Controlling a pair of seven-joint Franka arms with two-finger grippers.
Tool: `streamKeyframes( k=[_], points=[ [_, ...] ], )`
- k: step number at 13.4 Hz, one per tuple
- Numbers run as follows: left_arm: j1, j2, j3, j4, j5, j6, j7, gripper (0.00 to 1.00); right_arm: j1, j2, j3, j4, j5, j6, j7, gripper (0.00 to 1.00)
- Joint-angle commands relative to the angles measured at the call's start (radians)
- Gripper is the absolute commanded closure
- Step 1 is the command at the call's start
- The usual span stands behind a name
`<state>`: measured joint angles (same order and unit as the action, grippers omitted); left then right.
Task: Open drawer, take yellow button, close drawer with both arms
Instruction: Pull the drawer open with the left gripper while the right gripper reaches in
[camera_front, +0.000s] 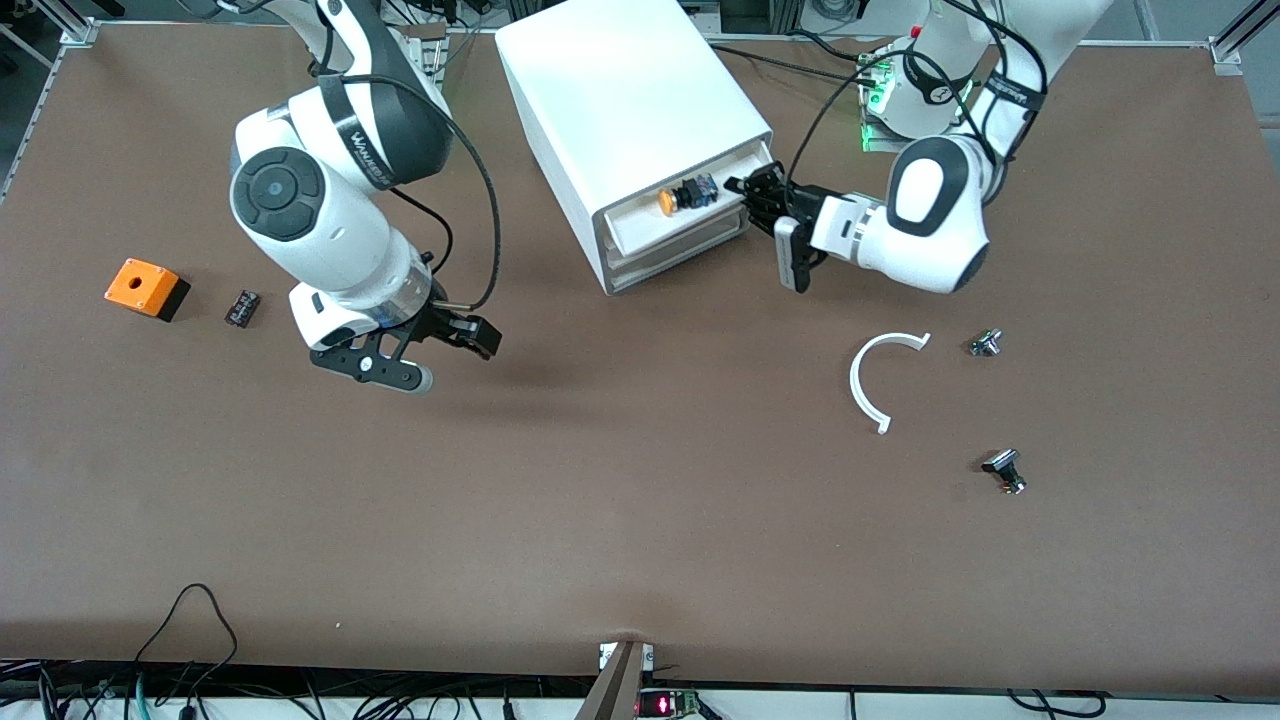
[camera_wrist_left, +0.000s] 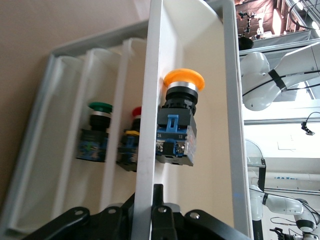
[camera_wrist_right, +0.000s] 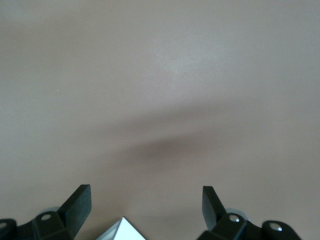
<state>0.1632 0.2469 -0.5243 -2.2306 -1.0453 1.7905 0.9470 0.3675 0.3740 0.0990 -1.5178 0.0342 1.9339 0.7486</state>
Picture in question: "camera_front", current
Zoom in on yellow push button switch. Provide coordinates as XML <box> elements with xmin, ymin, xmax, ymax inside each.
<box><xmin>658</xmin><ymin>174</ymin><xmax>719</xmax><ymax>214</ymax></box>

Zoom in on white curved plastic arc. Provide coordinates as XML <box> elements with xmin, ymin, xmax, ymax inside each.
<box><xmin>849</xmin><ymin>331</ymin><xmax>933</xmax><ymax>436</ymax></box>

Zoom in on orange box with hole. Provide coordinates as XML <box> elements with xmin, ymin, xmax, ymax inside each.
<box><xmin>104</xmin><ymin>258</ymin><xmax>191</xmax><ymax>323</ymax></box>

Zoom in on small red LED device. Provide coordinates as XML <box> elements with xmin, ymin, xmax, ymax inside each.
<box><xmin>638</xmin><ymin>688</ymin><xmax>701</xmax><ymax>719</ymax></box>

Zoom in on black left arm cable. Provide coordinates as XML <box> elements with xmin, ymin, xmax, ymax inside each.
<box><xmin>790</xmin><ymin>0</ymin><xmax>1051</xmax><ymax>191</ymax></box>

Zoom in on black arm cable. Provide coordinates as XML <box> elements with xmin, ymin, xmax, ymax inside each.
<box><xmin>790</xmin><ymin>0</ymin><xmax>1051</xmax><ymax>191</ymax></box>
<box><xmin>320</xmin><ymin>72</ymin><xmax>502</xmax><ymax>313</ymax></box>

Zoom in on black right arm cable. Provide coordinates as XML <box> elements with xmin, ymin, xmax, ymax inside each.
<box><xmin>320</xmin><ymin>72</ymin><xmax>502</xmax><ymax>313</ymax></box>

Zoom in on black braided cable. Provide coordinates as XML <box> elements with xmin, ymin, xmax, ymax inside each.
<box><xmin>700</xmin><ymin>40</ymin><xmax>891</xmax><ymax>93</ymax></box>

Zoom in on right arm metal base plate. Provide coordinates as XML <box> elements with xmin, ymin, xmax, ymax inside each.
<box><xmin>405</xmin><ymin>25</ymin><xmax>448</xmax><ymax>101</ymax></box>

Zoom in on black cap metal switch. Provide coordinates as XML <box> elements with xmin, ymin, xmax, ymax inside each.
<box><xmin>981</xmin><ymin>449</ymin><xmax>1028</xmax><ymax>496</ymax></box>

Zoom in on thin black cable loop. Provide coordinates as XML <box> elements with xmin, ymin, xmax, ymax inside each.
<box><xmin>133</xmin><ymin>583</ymin><xmax>239</xmax><ymax>693</ymax></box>

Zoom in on grey camera mount beam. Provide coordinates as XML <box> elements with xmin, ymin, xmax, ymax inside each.
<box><xmin>575</xmin><ymin>640</ymin><xmax>656</xmax><ymax>720</ymax></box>

